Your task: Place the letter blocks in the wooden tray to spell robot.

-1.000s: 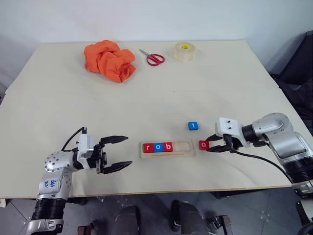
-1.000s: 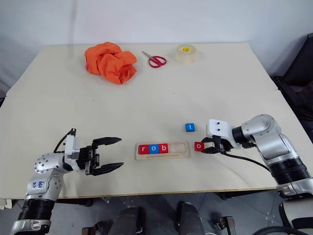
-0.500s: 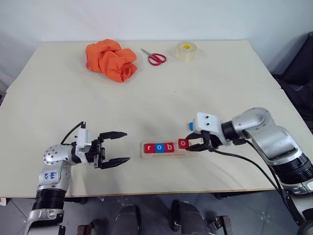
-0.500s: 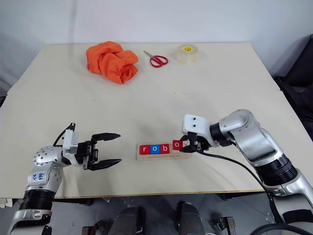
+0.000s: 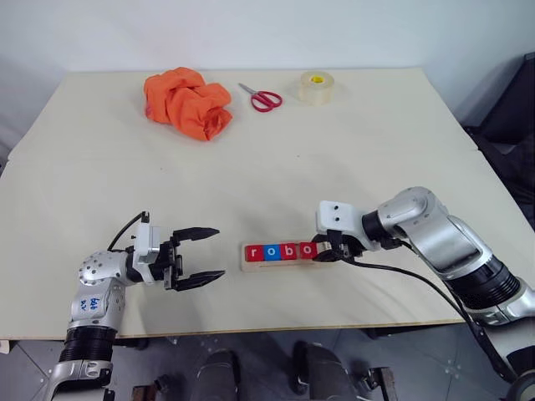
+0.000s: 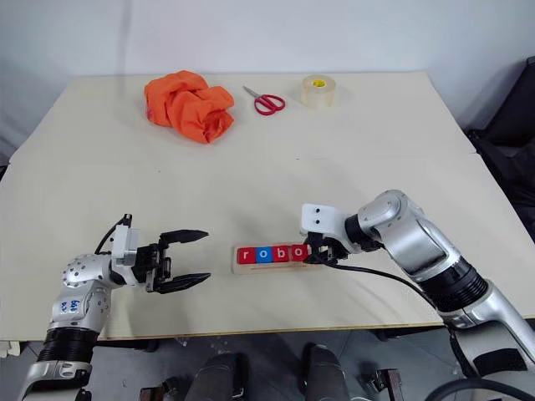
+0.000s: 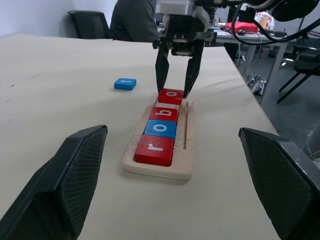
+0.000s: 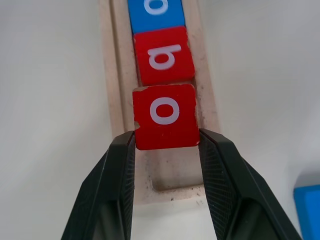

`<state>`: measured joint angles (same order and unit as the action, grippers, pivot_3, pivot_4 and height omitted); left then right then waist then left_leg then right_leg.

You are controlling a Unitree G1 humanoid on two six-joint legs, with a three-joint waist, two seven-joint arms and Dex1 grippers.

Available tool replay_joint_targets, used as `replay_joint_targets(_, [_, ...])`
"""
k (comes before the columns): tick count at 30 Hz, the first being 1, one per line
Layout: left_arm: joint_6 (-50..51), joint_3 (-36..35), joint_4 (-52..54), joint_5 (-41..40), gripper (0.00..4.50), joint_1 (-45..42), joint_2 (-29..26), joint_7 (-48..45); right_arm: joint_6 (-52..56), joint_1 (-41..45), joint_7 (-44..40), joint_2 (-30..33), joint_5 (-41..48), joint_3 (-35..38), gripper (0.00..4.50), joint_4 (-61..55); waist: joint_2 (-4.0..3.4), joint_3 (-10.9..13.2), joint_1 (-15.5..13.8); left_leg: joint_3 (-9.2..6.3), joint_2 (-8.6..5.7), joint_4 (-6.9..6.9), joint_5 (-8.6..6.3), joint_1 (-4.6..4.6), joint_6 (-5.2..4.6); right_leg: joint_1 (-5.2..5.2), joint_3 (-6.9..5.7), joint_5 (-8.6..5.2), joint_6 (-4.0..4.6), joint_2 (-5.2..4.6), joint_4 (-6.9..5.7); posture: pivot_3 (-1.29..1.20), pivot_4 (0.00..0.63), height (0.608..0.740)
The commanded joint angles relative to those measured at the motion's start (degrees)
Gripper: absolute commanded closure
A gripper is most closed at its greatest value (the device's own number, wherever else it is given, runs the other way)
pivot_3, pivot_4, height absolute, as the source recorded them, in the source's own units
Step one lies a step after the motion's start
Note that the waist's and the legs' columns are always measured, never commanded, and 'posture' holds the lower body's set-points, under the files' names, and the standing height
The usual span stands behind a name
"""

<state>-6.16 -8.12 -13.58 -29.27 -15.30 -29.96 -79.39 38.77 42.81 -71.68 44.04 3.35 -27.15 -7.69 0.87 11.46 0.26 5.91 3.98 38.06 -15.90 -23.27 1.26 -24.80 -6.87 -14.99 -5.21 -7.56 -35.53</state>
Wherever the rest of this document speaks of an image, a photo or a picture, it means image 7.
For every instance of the thin wooden stick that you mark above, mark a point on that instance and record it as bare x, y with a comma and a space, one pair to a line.
185, 125

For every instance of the person in dark jacket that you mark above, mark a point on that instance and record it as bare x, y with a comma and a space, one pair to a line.
132, 22

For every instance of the red white snack bag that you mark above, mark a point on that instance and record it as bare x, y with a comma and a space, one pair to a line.
265, 20

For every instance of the red cloth bag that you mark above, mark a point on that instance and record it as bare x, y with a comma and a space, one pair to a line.
242, 25

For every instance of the black folding chair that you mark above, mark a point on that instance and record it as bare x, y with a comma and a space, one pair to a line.
302, 67

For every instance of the red letter tile r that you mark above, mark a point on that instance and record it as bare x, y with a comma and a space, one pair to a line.
153, 150

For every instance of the blue letter tile o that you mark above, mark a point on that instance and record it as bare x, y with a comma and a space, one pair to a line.
160, 128

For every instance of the red letter tile o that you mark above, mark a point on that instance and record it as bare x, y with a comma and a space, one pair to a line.
172, 96

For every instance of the black office chair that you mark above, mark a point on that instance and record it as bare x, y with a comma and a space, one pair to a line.
90, 25

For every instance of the red letter tile b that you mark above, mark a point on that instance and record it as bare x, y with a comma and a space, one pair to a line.
163, 113

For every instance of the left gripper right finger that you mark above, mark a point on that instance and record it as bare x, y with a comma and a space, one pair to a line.
287, 187

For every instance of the wooden letter tray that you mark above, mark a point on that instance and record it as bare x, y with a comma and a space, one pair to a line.
185, 165

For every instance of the grey office desk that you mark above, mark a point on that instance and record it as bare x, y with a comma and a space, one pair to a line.
275, 62

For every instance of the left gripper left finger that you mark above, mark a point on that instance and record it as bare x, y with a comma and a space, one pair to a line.
57, 187

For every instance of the blue letter tile t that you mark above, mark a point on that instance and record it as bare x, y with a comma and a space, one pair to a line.
125, 83

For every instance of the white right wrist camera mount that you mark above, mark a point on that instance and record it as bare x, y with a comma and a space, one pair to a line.
175, 7

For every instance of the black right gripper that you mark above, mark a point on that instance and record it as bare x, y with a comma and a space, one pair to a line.
182, 30

